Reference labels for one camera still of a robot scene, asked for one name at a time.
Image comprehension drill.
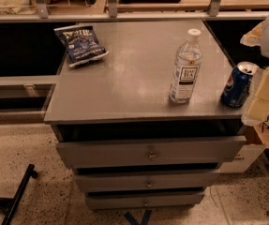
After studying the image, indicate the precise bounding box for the clear plastic water bottle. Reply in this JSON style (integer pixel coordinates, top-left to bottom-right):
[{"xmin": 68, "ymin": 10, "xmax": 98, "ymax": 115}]
[{"xmin": 170, "ymin": 28, "xmax": 202, "ymax": 103}]

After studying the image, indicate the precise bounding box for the blue chip bag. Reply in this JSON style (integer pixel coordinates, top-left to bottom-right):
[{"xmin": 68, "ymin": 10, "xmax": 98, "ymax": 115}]
[{"xmin": 54, "ymin": 24, "xmax": 109, "ymax": 68}]

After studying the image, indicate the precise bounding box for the blue Pepsi soda can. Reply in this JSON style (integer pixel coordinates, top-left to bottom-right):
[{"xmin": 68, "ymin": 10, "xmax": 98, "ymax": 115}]
[{"xmin": 220, "ymin": 61, "xmax": 258, "ymax": 108}]

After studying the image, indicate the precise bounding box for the cardboard box on floor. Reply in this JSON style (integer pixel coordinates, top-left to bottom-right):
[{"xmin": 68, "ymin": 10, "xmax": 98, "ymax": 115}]
[{"xmin": 219, "ymin": 124, "xmax": 269, "ymax": 173}]

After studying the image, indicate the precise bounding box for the top grey drawer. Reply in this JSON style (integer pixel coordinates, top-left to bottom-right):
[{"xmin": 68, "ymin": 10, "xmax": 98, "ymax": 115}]
[{"xmin": 56, "ymin": 136, "xmax": 246, "ymax": 169}]

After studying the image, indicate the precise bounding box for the grey drawer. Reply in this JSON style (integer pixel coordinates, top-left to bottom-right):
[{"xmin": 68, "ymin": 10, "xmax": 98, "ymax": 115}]
[
  {"xmin": 85, "ymin": 192, "xmax": 204, "ymax": 210},
  {"xmin": 56, "ymin": 136, "xmax": 246, "ymax": 169},
  {"xmin": 75, "ymin": 170, "xmax": 219, "ymax": 193}
]

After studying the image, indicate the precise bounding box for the middle grey drawer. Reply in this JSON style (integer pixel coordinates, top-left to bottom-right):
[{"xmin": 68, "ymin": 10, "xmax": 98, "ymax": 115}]
[{"xmin": 75, "ymin": 170, "xmax": 219, "ymax": 193}]

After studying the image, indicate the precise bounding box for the grey drawer cabinet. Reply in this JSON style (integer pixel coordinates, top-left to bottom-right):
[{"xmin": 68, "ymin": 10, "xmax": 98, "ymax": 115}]
[{"xmin": 45, "ymin": 22, "xmax": 244, "ymax": 198}]

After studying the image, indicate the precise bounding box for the bottom grey drawer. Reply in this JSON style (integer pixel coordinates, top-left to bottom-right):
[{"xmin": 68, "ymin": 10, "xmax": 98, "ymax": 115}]
[{"xmin": 85, "ymin": 192, "xmax": 204, "ymax": 210}]

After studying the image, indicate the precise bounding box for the black stand leg left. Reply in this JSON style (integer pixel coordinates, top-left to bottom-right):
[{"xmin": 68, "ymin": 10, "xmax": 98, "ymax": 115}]
[{"xmin": 0, "ymin": 164, "xmax": 38, "ymax": 225}]

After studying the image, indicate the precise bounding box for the grey metal shelf rail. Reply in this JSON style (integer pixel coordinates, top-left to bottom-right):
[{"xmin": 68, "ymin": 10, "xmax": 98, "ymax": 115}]
[{"xmin": 0, "ymin": 0, "xmax": 269, "ymax": 23}]

